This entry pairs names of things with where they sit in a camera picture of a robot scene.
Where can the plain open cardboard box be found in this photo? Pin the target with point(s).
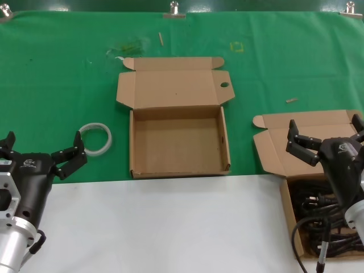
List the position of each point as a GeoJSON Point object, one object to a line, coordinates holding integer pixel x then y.
{"type": "Point", "coordinates": [284, 159]}

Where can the clear plastic bag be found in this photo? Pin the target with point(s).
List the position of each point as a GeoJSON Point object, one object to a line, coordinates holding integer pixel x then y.
{"type": "Point", "coordinates": [130, 47]}

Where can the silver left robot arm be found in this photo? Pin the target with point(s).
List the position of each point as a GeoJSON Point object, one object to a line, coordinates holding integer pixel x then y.
{"type": "Point", "coordinates": [11, 247]}

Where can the cardboard box with round hole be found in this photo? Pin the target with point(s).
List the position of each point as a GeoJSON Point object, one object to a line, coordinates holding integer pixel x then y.
{"type": "Point", "coordinates": [176, 85]}

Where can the clear tape roll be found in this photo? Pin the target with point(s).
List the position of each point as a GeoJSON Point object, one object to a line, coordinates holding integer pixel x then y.
{"type": "Point", "coordinates": [109, 142]}

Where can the thin wooden stick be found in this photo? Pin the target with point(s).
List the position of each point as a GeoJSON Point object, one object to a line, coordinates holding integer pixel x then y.
{"type": "Point", "coordinates": [161, 39]}

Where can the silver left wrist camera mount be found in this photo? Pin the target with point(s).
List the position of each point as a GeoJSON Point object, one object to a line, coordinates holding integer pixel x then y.
{"type": "Point", "coordinates": [8, 182]}

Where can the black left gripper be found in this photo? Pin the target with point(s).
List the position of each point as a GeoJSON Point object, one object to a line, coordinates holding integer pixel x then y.
{"type": "Point", "coordinates": [34, 176]}

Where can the clear tape scrap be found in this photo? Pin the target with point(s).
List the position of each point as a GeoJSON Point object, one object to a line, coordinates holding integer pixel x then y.
{"type": "Point", "coordinates": [119, 58]}

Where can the metal binder clip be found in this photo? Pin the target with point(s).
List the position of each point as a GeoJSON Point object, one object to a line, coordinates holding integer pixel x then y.
{"type": "Point", "coordinates": [5, 12]}
{"type": "Point", "coordinates": [174, 14]}
{"type": "Point", "coordinates": [350, 8]}

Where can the small wooden chip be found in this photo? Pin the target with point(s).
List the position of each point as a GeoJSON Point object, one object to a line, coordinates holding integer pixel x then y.
{"type": "Point", "coordinates": [291, 100]}

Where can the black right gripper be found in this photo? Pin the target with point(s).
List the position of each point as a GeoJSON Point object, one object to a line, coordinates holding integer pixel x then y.
{"type": "Point", "coordinates": [344, 167]}

